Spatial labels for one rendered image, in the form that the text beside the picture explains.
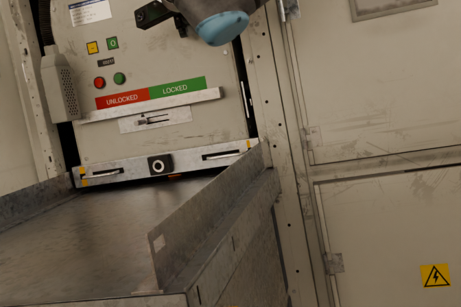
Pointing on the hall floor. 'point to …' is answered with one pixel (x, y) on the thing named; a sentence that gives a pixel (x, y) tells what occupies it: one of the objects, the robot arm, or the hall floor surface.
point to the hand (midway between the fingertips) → (183, 31)
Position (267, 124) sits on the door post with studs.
